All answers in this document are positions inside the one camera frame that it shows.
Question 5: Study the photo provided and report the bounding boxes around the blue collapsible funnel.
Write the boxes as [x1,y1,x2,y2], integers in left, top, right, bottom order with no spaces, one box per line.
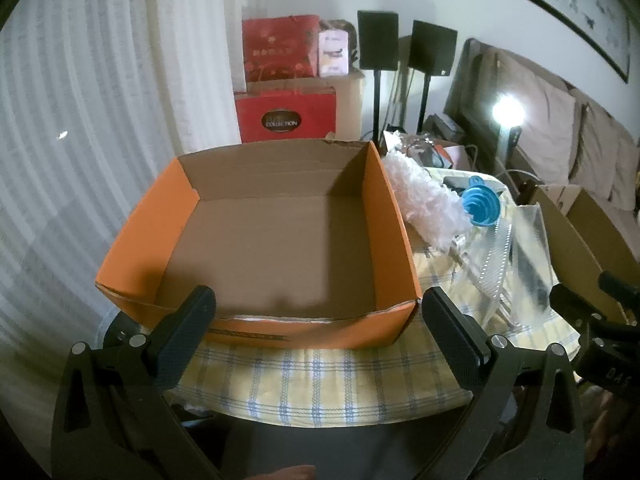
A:
[460,175,507,229]

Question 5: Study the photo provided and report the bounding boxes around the clear plastic bag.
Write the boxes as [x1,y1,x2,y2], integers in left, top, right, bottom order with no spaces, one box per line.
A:
[445,205,556,331]

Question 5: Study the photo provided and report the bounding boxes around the white fluffy duster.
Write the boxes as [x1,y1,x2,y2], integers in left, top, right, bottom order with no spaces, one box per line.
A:
[382,152,476,252]

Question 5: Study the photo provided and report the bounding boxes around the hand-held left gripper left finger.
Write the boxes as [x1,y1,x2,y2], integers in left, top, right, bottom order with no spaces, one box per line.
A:
[50,285,223,480]

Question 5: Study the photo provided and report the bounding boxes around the yellow blue checkered tablecloth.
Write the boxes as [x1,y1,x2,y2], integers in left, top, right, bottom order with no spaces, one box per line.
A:
[165,165,581,428]

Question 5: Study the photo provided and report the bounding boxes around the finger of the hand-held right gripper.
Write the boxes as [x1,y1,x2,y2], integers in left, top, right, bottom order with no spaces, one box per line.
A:
[549,284,607,332]
[599,271,640,312]

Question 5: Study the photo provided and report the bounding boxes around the orange cardboard box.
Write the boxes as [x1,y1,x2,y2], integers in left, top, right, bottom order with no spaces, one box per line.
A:
[95,139,423,351]

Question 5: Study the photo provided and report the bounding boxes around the dark sofa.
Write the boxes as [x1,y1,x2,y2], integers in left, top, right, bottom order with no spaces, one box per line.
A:
[442,37,640,241]

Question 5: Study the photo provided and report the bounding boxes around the white tissue packet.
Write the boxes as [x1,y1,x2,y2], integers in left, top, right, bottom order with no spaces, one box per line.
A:
[318,30,350,77]

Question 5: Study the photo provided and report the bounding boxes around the clear bag of cables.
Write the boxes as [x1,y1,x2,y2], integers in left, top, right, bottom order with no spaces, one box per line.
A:
[384,130,451,168]

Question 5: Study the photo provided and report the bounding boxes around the beige sofa cushion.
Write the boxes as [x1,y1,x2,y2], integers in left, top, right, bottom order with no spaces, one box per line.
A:
[567,102,638,211]
[495,52,578,186]

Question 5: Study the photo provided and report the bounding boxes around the white curtain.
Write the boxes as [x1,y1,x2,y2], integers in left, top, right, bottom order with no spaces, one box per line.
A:
[0,0,242,321]

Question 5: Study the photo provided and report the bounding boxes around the bright lamp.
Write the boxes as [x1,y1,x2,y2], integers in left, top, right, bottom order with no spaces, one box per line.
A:
[492,92,526,152]

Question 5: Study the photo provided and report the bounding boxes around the black speaker stand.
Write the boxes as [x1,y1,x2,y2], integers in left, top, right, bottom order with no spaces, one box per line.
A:
[416,74,434,133]
[371,69,384,141]

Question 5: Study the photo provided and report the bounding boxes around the red bag with oval label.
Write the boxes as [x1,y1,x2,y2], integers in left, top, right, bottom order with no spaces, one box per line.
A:
[234,85,337,143]

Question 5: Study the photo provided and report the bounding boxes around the framed wall picture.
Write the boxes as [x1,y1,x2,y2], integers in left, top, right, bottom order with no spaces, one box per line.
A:
[462,0,632,83]

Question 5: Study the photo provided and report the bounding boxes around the red patterned gift bag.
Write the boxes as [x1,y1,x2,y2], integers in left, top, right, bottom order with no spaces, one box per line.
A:
[242,14,321,83]

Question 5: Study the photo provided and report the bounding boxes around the orange white carton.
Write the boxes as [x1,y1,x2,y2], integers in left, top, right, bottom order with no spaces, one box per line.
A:
[434,144,468,171]

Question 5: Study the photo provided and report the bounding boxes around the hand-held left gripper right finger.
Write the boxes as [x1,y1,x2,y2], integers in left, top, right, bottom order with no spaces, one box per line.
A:
[421,286,587,480]

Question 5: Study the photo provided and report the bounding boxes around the black electronic box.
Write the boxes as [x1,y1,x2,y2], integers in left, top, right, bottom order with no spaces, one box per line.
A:
[432,112,466,141]

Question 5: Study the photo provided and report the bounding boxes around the open brown cardboard box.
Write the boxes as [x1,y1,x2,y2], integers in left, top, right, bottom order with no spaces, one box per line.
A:
[530,184,640,326]

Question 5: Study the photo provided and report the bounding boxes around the black speaker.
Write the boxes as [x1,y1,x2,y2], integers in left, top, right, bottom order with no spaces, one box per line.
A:
[407,20,458,77]
[357,10,400,71]

